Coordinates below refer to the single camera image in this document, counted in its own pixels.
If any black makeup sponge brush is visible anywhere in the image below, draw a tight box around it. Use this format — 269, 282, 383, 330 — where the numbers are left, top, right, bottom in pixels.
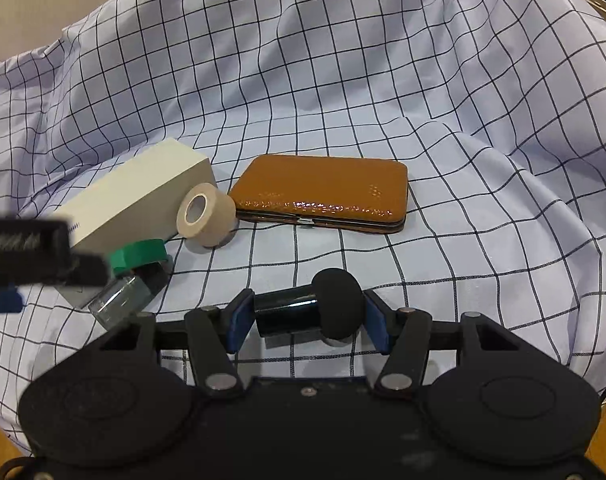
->
254, 268, 366, 340

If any grey translucent bottle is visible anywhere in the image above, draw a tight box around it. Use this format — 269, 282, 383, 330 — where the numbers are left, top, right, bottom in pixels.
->
87, 261, 169, 330

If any green tape roll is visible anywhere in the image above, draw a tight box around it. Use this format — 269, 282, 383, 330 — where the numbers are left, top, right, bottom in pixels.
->
109, 238, 169, 276

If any beige tape roll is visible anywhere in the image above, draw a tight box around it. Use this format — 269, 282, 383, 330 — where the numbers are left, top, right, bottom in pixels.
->
176, 183, 237, 247

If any white vivo phone box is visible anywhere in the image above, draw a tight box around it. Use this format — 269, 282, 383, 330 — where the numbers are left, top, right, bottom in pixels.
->
47, 135, 217, 311

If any brown leather wallet case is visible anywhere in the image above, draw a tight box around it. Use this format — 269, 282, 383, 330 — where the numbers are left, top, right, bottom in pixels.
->
229, 154, 408, 234

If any checkered lavender sheet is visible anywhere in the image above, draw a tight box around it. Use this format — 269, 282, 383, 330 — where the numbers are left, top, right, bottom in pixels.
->
0, 0, 606, 456

